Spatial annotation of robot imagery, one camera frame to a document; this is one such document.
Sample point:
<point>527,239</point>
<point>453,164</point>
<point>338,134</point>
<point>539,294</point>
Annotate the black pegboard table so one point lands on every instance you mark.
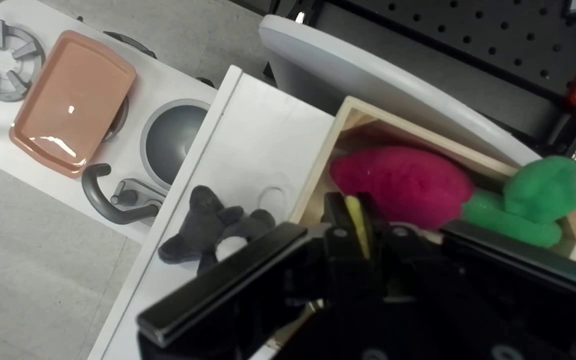
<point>511,60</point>

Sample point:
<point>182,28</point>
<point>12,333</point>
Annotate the grey toy sink bowl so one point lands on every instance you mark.
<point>168,137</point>

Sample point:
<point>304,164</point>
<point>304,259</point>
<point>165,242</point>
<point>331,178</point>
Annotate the white toy cupboard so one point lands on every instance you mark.
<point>260,144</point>

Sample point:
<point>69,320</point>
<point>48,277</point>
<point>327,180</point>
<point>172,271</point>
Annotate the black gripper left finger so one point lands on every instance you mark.
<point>177,313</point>

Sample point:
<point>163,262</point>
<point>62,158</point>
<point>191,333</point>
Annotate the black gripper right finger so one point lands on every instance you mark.
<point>531,273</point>

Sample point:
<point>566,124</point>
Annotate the white toy kitchen counter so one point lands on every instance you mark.
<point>120,149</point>

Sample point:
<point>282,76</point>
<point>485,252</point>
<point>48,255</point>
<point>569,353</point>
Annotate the grey plush toy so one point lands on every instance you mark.
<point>211,230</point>

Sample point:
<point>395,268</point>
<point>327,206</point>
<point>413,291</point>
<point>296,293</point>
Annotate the magenta plush toy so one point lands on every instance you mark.
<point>407,185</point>

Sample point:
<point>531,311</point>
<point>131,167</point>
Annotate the grey toy faucet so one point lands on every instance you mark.
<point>131,200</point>

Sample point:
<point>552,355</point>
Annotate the pink plastic tray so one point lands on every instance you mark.
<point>73,102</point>

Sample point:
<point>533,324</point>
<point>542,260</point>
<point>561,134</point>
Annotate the wooden basket box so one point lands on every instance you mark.
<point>360,124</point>

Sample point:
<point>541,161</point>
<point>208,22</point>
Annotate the grey toy stove burner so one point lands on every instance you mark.
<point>20,62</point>

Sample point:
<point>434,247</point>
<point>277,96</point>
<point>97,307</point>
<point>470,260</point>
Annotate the green plush toy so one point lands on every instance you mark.
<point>531,205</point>

